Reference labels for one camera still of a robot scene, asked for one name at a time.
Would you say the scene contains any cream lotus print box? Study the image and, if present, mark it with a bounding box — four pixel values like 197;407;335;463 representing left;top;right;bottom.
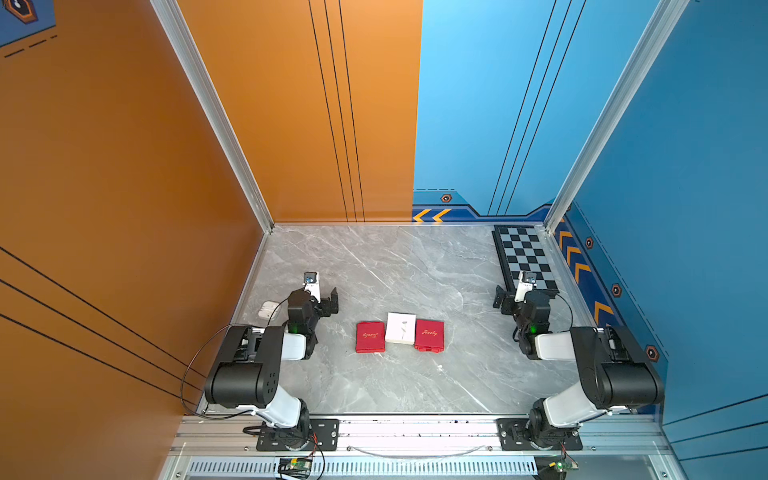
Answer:
385;312;417;346

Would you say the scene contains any aluminium front rail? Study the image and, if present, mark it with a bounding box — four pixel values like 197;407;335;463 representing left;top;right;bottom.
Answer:
169;414;673;458

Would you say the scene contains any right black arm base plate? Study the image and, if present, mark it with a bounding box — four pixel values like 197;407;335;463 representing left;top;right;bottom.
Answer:
496;417;583;451

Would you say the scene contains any aluminium corner post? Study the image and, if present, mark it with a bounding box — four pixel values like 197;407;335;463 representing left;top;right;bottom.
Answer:
543;0;689;235
150;0;274;234

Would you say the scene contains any right green circuit board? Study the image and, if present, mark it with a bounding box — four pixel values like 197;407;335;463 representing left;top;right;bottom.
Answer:
533;457;579;480

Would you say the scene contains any black white chessboard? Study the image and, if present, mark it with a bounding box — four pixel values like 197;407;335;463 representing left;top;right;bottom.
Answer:
492;224;560;296

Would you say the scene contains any white vented cable duct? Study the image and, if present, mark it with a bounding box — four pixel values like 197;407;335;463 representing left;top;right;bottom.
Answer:
185;457;539;479

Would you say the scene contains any left aluminium corner post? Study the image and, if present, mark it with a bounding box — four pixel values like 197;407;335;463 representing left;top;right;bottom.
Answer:
150;0;274;234

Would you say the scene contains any left closed red jewelry box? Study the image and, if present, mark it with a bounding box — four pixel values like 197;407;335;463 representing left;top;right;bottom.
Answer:
355;321;386;354

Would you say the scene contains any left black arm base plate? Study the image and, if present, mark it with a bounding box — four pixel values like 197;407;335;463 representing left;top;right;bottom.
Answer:
256;418;340;452

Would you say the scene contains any white earbuds case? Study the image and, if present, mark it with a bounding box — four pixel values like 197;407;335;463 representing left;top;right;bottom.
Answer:
258;301;280;320

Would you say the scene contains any green circuit board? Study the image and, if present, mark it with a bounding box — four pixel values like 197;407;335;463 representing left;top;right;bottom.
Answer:
277;457;313;480
533;457;579;480

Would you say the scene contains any right aluminium corner post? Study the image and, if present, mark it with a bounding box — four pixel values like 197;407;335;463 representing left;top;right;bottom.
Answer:
543;0;689;235

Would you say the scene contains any red jewelry box lid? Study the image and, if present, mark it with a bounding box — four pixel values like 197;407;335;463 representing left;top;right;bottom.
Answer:
414;319;445;353

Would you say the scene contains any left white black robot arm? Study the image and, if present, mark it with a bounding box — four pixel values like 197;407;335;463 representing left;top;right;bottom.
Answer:
204;289;339;450

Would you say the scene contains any left green circuit board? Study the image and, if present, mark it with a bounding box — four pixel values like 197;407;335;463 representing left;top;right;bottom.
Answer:
277;457;313;480

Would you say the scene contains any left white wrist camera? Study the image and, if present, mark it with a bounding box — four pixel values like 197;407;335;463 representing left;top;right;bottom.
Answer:
304;271;321;302

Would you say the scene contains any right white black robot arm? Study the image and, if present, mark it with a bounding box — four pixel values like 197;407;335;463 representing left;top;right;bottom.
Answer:
493;282;664;451

